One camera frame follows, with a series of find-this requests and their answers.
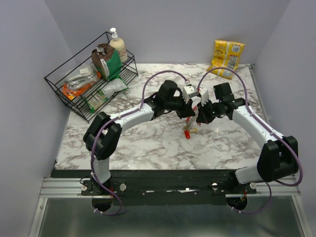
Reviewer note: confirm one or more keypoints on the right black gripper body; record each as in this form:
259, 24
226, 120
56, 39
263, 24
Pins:
209, 110

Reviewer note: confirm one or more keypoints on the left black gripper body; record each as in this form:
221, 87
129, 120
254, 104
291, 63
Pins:
179, 105

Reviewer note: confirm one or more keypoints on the metal red key organizer plate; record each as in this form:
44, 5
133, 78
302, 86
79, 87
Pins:
189, 122

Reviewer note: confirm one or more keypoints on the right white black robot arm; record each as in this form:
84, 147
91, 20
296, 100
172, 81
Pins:
278, 152

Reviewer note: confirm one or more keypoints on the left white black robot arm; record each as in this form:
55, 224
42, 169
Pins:
102, 137

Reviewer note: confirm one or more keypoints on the yellow key tag centre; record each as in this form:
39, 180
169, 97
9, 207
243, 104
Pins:
193, 130

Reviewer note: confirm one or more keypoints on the small red key tag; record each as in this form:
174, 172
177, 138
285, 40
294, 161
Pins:
187, 134

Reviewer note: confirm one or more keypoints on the yellow chips bag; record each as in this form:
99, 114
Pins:
226, 54

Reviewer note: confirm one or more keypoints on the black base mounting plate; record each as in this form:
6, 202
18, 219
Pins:
165, 187

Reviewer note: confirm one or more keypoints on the green white snack packet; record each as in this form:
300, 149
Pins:
105, 93

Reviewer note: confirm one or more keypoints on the brown green bag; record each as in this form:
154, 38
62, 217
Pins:
106, 60

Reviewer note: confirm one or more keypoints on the cream pump lotion bottle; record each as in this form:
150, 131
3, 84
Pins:
119, 45

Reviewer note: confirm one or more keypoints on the clear plastic packet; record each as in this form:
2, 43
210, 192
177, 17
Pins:
81, 76

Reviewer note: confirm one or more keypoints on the orange snack packet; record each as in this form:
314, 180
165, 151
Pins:
73, 93

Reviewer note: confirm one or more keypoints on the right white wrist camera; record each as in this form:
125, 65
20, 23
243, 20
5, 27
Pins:
204, 96

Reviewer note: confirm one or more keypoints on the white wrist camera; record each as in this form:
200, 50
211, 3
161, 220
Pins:
189, 92
204, 96

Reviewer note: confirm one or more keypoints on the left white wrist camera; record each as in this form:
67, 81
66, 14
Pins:
189, 92

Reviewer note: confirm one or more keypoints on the black wire rack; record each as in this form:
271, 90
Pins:
57, 78

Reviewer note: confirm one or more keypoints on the aluminium rail frame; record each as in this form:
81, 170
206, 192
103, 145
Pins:
60, 213

